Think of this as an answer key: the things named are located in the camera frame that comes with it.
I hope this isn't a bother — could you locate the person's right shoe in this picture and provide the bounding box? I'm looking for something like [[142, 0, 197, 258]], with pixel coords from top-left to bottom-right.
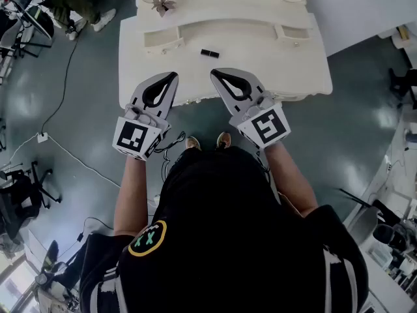
[[216, 132, 233, 150]]

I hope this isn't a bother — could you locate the person's shoe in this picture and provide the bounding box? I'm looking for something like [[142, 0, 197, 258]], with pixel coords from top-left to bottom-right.
[[184, 136, 202, 152], [216, 132, 233, 150]]

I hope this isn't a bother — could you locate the long white workbench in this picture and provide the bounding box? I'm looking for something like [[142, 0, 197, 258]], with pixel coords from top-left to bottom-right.
[[341, 102, 417, 313]]

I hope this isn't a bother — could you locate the person's right forearm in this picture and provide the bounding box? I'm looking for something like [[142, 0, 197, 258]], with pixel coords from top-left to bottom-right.
[[263, 141, 319, 218]]

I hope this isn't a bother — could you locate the person's left forearm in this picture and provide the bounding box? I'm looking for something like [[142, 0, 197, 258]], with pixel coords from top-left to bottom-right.
[[113, 155, 150, 238]]

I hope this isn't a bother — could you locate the white dressing table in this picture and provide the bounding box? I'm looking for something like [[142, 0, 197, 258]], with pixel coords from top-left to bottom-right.
[[118, 0, 334, 108]]

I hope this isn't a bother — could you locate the black floor cable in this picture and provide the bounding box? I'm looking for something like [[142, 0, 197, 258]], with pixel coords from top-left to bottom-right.
[[40, 27, 82, 135]]

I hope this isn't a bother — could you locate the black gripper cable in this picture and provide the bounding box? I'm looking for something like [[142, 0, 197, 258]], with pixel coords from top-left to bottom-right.
[[155, 130, 187, 179]]

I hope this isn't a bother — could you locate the black office chair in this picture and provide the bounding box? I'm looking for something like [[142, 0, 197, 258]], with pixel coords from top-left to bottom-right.
[[32, 239, 82, 313], [0, 0, 55, 59], [0, 160, 63, 246]]

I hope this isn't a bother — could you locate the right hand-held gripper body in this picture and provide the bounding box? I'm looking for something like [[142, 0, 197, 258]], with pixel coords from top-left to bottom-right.
[[229, 91, 292, 150]]

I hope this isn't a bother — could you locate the white floor cable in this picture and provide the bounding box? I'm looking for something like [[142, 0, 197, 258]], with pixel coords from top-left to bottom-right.
[[0, 134, 122, 188]]

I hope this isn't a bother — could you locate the person's black shirt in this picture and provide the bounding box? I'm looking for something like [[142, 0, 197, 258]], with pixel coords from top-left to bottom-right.
[[79, 145, 371, 313]]

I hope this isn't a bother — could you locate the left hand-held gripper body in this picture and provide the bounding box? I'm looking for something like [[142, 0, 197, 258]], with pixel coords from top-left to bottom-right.
[[112, 104, 172, 161]]

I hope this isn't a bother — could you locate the person's left shoe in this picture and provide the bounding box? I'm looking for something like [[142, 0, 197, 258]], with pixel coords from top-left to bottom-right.
[[184, 136, 202, 152]]

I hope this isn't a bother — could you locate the small potted plant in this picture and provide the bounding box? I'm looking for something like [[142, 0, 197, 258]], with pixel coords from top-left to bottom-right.
[[151, 0, 177, 18]]

